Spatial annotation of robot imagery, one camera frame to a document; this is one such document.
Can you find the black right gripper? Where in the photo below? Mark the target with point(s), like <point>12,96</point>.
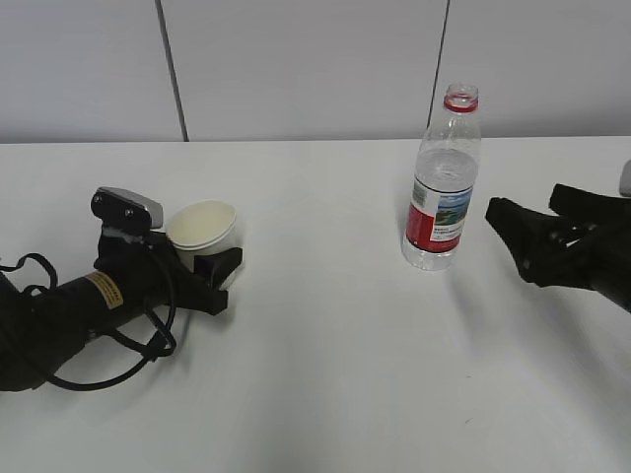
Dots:
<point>586,246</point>

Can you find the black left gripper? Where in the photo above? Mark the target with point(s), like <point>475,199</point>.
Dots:
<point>147,273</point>

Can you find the clear plastic water bottle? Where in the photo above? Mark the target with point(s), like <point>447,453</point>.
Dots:
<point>446,168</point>

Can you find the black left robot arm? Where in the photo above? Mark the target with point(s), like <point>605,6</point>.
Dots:
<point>44,324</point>

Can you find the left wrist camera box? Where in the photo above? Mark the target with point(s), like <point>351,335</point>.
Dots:
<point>127,211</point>

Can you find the white paper cup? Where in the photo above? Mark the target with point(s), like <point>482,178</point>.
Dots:
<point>202,229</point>

